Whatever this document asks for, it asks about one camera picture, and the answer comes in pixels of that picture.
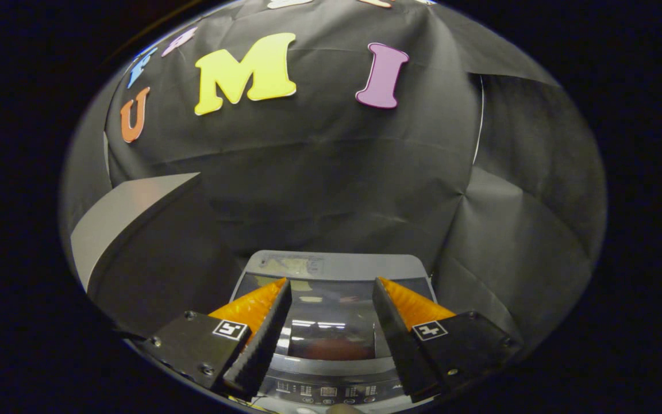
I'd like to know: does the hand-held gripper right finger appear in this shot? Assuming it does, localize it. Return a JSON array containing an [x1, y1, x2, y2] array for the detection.
[[372, 277, 521, 403]]

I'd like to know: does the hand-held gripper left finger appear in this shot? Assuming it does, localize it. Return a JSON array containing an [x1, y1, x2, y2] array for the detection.
[[146, 277, 292, 400]]

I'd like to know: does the dark washing machine lid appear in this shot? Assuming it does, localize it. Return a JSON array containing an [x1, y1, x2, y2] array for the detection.
[[232, 250, 438, 374]]

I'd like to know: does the grey washing machine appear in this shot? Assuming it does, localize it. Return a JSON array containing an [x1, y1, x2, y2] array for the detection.
[[230, 250, 441, 414]]

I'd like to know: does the black backdrop cloth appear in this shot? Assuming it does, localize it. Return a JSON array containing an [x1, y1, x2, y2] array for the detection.
[[60, 0, 607, 351]]

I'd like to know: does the grey cabinet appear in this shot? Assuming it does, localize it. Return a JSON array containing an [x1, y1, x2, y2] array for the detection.
[[70, 171, 251, 340]]

